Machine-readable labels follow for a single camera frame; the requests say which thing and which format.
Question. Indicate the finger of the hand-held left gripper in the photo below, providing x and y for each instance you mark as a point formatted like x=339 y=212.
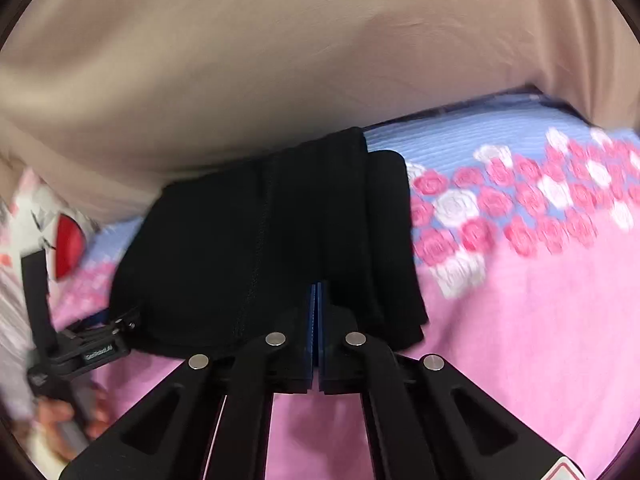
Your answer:
x=122 y=319

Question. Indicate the cartoon face pillow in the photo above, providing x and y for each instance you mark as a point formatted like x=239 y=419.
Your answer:
x=70 y=246

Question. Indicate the black pants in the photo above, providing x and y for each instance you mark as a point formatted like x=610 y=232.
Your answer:
x=200 y=250

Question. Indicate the person's left hand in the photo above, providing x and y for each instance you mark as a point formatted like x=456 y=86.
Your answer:
x=52 y=412

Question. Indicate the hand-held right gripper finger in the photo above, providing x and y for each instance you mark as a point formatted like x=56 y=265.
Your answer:
x=313 y=321
x=323 y=321

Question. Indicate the pink satin cloth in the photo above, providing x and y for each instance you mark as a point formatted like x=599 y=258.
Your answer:
x=12 y=320

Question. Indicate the pink floral bedsheet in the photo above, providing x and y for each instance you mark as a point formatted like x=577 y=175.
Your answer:
x=500 y=335

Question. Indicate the beige duvet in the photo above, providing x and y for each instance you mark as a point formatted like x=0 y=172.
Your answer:
x=250 y=60

